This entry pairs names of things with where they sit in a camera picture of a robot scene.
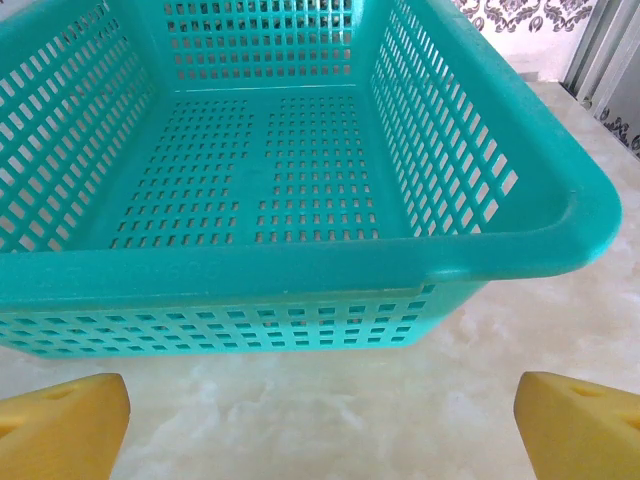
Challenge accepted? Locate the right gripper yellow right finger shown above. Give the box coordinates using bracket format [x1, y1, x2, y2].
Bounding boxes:
[514, 370, 640, 480]

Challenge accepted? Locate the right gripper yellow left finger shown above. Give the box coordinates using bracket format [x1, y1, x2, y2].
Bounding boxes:
[0, 372, 132, 480]

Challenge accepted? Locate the aluminium frame post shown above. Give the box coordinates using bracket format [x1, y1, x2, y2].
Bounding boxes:
[563, 0, 640, 121]

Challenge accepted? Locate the teal plastic perforated basket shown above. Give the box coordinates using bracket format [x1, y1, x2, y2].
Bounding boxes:
[0, 0, 624, 361]

